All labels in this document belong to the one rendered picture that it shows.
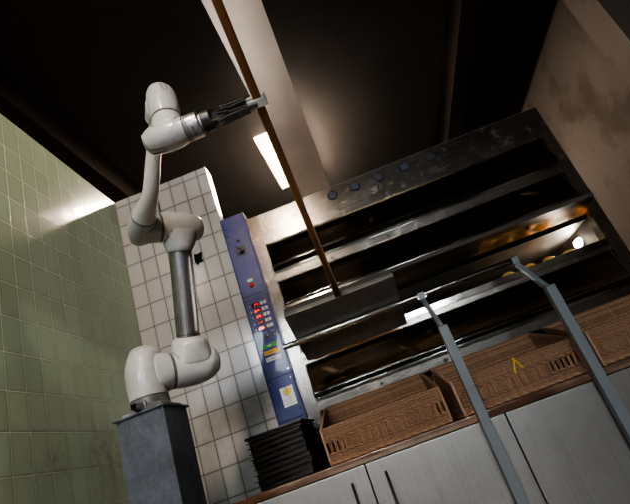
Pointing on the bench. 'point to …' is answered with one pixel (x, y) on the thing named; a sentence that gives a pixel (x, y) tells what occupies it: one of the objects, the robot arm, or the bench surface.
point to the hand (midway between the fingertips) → (257, 101)
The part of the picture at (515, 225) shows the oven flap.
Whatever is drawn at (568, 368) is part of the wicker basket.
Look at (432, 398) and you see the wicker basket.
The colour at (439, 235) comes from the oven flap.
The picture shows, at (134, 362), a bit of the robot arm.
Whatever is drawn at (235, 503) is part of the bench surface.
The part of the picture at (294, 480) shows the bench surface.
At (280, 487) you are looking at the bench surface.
